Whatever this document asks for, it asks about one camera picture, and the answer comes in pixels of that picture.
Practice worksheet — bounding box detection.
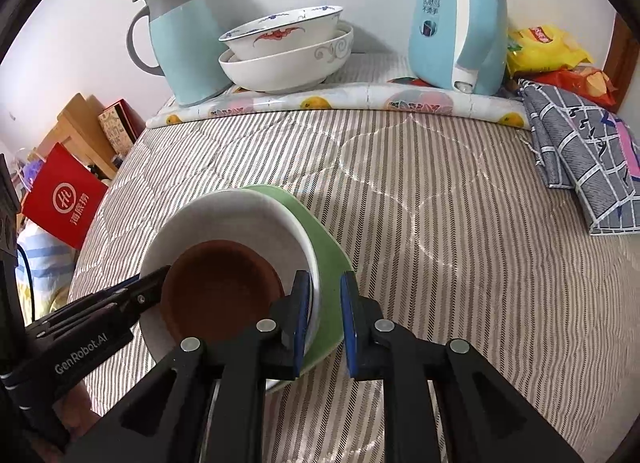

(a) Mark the fruit print table cover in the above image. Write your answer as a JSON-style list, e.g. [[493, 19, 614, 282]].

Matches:
[[145, 53, 531, 130]]

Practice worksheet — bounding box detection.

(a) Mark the small brown dish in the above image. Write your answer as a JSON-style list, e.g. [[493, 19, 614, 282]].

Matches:
[[160, 239, 287, 344]]

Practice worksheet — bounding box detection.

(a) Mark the light blue thermos jug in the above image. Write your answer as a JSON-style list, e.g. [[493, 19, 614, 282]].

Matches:
[[126, 0, 233, 108]]

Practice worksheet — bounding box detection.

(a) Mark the white bowl with grey pattern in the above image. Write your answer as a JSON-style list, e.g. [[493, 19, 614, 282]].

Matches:
[[218, 20, 355, 92]]

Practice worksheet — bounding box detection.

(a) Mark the wooden cabinet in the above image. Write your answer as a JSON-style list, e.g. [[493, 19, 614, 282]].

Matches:
[[30, 93, 121, 181]]

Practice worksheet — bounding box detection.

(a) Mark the blue striped cloth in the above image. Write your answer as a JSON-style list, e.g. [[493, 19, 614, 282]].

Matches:
[[15, 220, 78, 316]]

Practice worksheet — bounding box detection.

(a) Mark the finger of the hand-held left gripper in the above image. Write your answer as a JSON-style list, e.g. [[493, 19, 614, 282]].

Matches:
[[35, 265, 173, 351], [25, 279, 141, 341]]

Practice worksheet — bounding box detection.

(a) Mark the wooden door frame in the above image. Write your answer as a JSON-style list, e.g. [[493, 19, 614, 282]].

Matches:
[[602, 13, 640, 114]]

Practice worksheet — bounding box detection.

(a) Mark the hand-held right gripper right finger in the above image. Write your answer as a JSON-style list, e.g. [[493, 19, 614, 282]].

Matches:
[[340, 270, 586, 463]]

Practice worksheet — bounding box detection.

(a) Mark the person's left hand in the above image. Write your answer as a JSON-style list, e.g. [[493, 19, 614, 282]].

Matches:
[[55, 383, 103, 426]]

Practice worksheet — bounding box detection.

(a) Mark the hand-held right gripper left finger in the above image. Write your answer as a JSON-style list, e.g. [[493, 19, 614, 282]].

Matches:
[[60, 270, 313, 463]]

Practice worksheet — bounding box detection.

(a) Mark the dark red patterned box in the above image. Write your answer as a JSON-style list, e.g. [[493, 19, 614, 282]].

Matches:
[[97, 99, 147, 158]]

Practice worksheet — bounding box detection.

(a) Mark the yellow chip bag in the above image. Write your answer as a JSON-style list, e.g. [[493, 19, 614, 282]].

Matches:
[[506, 25, 593, 78]]

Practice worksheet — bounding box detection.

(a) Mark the plain white bowl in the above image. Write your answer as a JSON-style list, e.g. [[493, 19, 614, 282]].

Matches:
[[141, 189, 321, 391]]

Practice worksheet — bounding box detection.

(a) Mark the green plate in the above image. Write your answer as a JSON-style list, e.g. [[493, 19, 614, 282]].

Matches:
[[245, 184, 353, 376]]

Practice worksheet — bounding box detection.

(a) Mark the blue and red patterned bowl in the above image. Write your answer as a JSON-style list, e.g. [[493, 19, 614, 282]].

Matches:
[[218, 5, 345, 62]]

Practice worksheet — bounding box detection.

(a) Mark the grey plaid cloth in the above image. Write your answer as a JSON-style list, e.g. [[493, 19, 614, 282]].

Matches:
[[517, 78, 640, 236]]

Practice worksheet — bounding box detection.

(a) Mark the red paper bag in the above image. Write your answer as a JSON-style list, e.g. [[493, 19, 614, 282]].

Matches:
[[21, 143, 110, 251]]

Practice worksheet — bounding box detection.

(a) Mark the black cable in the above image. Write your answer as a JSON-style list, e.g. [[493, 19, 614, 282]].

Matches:
[[17, 248, 38, 324]]

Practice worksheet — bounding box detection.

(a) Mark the red chip bag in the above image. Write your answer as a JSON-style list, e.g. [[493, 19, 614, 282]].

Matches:
[[530, 65, 617, 111]]

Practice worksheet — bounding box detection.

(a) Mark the striped quilted bedspread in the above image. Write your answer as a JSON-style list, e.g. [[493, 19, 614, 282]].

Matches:
[[67, 108, 640, 463]]

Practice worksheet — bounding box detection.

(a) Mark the purple plastic item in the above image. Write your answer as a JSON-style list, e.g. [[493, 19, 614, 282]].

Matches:
[[22, 158, 46, 184]]

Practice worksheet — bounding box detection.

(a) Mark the light blue electric kettle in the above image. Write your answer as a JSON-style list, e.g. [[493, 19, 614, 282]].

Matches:
[[407, 0, 510, 96]]

